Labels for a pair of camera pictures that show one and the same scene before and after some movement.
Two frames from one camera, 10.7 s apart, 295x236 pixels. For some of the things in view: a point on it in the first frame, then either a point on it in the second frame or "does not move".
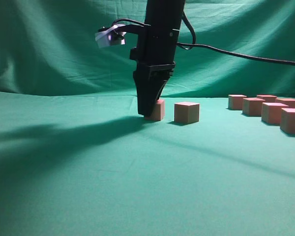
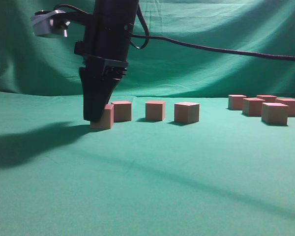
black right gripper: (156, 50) to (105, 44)
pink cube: (292, 120) to (106, 120)
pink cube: (271, 112) does not move
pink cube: (186, 112) does not move
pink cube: (252, 106) does not move
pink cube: (159, 112) does not move
